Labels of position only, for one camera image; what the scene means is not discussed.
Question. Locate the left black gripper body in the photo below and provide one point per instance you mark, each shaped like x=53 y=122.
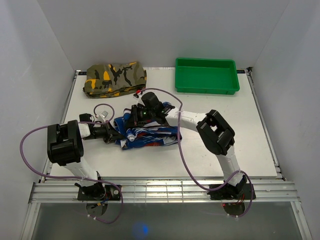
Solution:
x=107 y=135

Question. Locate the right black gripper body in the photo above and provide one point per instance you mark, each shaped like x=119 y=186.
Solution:
x=141 y=115

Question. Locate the blue white red patterned trousers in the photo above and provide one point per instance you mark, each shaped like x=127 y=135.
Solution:
x=157 y=133

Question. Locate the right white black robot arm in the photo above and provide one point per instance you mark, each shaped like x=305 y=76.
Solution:
x=216 y=134

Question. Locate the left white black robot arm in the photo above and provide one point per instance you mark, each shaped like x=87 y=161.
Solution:
x=65 y=147

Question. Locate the folded camouflage trousers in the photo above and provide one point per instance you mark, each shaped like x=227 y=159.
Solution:
x=114 y=80

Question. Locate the green plastic tray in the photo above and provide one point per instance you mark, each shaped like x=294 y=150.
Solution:
x=206 y=76

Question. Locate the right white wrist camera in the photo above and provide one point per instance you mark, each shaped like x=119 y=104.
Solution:
x=138 y=96

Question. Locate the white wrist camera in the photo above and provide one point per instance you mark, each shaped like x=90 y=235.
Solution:
x=138 y=96
x=102 y=117

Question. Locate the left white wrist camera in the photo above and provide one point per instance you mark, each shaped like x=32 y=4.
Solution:
x=102 y=117

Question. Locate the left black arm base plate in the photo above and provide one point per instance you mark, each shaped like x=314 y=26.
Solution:
x=110 y=193

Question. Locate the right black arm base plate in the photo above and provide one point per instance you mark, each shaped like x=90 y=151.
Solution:
x=229 y=192

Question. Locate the aluminium table edge rail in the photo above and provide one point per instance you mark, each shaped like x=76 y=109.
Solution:
x=161 y=191

